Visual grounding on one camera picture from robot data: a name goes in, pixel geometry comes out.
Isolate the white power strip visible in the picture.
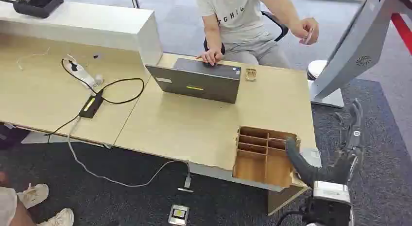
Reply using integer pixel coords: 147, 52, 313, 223
62, 57, 104, 89

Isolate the white raised counter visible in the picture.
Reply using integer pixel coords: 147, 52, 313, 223
0, 0, 164, 66

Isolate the grey kiosk stand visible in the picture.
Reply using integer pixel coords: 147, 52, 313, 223
308, 0, 412, 108

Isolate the small silver floor device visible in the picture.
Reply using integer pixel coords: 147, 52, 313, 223
168, 204, 190, 226

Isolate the white sneaker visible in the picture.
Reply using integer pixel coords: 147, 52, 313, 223
36, 208, 75, 226
16, 183, 50, 209

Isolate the wooden card box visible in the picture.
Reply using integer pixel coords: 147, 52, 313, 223
232, 126, 302, 189

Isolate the person's leg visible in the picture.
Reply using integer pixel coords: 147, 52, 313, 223
0, 172, 36, 226

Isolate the person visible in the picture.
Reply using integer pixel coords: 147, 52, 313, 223
195, 0, 320, 70

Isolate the black power adapter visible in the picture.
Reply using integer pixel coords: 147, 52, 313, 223
78, 92, 104, 119

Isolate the person's right hand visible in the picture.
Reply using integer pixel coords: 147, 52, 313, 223
195, 49, 223, 66

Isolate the thin white wire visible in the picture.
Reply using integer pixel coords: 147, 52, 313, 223
16, 47, 51, 71

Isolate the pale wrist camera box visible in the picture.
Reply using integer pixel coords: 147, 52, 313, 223
312, 180, 351, 204

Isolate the black office chair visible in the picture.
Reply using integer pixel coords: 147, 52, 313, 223
203, 10, 290, 55

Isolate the black power cable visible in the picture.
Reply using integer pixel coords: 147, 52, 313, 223
44, 58, 145, 145

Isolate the grey cable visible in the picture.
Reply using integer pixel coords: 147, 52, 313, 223
67, 116, 193, 189

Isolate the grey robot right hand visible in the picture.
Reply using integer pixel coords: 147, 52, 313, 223
285, 99, 365, 187

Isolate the red bar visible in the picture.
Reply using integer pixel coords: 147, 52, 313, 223
390, 12, 412, 55

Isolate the grey laptop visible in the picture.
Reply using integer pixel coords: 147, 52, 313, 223
145, 58, 242, 104

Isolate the small wooden card stand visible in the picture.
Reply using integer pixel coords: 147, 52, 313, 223
245, 68, 258, 83

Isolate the person's left hand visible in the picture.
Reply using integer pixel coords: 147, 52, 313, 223
291, 17, 320, 46

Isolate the white round base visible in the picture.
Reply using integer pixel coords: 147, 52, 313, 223
307, 59, 328, 81

